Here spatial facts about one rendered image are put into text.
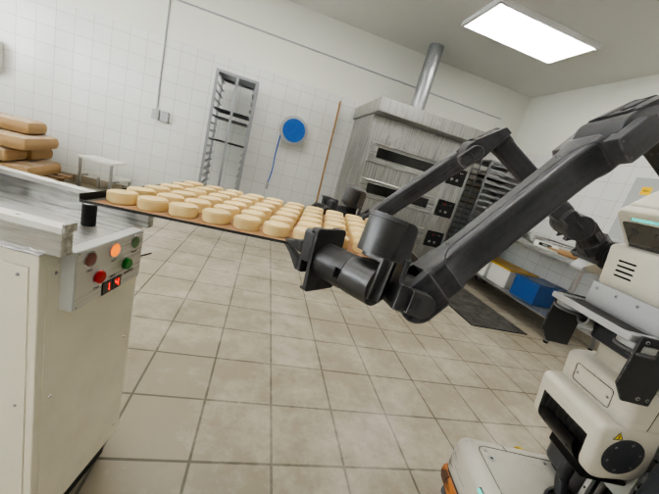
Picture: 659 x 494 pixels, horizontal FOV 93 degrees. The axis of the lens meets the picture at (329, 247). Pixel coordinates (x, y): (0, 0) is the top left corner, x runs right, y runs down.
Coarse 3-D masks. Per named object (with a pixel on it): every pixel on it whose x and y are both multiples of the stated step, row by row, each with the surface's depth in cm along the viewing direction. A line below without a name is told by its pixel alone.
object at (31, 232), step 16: (0, 208) 60; (0, 224) 59; (16, 224) 59; (32, 224) 59; (48, 224) 59; (64, 224) 59; (0, 240) 60; (16, 240) 60; (32, 240) 60; (48, 240) 60; (64, 240) 60; (64, 256) 61
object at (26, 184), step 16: (0, 176) 86; (16, 176) 86; (32, 176) 85; (16, 192) 87; (32, 192) 86; (48, 192) 86; (64, 192) 86; (80, 192) 86; (80, 208) 87; (144, 224) 88
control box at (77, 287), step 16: (96, 240) 72; (112, 240) 75; (128, 240) 81; (80, 256) 66; (112, 256) 76; (128, 256) 83; (64, 272) 65; (80, 272) 67; (96, 272) 72; (112, 272) 78; (128, 272) 85; (64, 288) 66; (80, 288) 68; (96, 288) 74; (112, 288) 79; (64, 304) 67; (80, 304) 70
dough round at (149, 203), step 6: (138, 198) 56; (144, 198) 56; (150, 198) 57; (156, 198) 58; (162, 198) 59; (138, 204) 56; (144, 204) 55; (150, 204) 55; (156, 204) 56; (162, 204) 57; (168, 204) 58; (144, 210) 56; (150, 210) 56; (156, 210) 56; (162, 210) 57
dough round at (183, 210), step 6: (174, 204) 56; (180, 204) 57; (186, 204) 58; (192, 204) 59; (174, 210) 55; (180, 210) 55; (186, 210) 56; (192, 210) 57; (198, 210) 59; (174, 216) 56; (180, 216) 56; (186, 216) 56; (192, 216) 57
